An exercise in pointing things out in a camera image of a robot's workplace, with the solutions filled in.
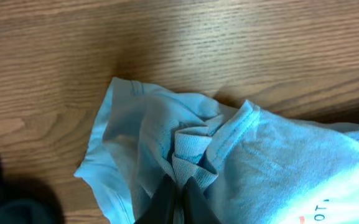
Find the light blue printed t-shirt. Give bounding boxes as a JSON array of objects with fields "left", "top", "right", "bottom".
[{"left": 75, "top": 78, "right": 359, "bottom": 223}]

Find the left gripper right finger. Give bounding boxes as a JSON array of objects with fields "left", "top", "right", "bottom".
[{"left": 183, "top": 177, "right": 221, "bottom": 224}]

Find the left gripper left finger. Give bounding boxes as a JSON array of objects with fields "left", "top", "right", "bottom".
[{"left": 135, "top": 174, "right": 177, "bottom": 224}]

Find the black folded t-shirt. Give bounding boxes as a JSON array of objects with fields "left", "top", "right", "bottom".
[{"left": 0, "top": 161, "right": 65, "bottom": 224}]

